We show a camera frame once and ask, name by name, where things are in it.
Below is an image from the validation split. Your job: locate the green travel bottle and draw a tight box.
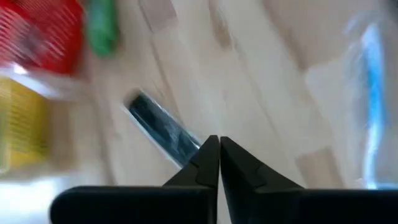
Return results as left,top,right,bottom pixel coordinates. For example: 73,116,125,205
84,0,121,59

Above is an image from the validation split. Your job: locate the blue white toothbrush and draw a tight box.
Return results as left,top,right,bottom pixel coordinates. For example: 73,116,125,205
341,11,398,191

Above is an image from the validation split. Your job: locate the red plastic basket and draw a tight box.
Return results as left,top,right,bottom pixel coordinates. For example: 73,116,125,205
0,0,85,75

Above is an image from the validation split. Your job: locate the yellow plastic basket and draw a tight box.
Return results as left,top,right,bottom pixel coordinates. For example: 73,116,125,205
0,76,52,175

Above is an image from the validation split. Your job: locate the black comb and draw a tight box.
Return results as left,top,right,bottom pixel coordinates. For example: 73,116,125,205
123,89,202,169

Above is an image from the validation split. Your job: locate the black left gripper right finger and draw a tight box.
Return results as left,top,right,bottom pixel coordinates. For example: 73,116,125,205
220,136,398,224

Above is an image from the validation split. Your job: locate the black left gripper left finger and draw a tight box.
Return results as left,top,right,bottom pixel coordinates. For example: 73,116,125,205
49,135,221,224

